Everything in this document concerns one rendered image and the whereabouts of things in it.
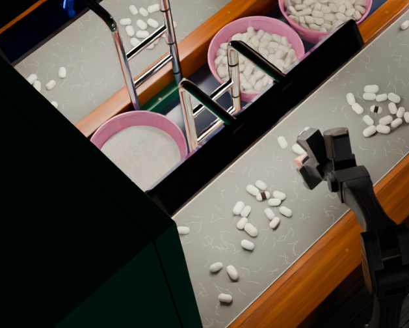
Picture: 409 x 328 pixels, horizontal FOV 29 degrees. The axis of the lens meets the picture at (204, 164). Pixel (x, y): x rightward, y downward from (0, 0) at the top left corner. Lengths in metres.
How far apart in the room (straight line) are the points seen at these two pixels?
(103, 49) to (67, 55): 0.11
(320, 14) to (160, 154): 0.63
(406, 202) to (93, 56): 0.96
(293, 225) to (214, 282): 0.24
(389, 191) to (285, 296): 0.38
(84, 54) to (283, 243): 0.81
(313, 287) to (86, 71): 0.89
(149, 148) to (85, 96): 0.25
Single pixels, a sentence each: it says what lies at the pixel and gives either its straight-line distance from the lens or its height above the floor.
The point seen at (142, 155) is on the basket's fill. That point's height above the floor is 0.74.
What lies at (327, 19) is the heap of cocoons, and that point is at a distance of 2.31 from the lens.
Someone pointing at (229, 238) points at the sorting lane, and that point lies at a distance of 1.94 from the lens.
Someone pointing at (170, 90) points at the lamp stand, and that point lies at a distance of 2.20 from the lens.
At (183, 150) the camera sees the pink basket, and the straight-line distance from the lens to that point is 2.05.
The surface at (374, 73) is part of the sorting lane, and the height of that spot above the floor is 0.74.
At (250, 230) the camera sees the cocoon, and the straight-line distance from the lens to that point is 1.93.
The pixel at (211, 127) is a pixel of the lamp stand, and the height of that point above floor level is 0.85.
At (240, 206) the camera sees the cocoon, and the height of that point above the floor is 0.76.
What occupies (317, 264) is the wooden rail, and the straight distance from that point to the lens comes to 1.89.
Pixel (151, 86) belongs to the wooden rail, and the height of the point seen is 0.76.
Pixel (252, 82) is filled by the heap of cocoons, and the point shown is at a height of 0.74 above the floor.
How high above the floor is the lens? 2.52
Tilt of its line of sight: 60 degrees down
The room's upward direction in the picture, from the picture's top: 9 degrees counter-clockwise
